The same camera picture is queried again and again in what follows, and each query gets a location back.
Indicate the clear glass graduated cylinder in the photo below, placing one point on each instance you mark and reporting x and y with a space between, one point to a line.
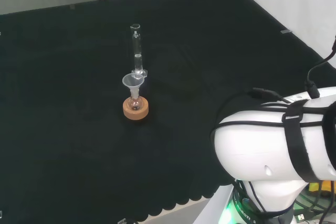
137 51

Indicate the small round-bottom glass flask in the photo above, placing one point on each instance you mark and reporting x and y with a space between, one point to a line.
135 104

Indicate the clear plastic funnel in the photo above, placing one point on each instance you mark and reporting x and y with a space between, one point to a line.
132 81

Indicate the black bench cloth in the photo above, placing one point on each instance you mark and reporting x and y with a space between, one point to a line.
65 103

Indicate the yellow stop button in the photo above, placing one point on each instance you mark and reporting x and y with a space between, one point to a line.
313 186

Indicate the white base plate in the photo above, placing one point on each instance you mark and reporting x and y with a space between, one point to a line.
210 208

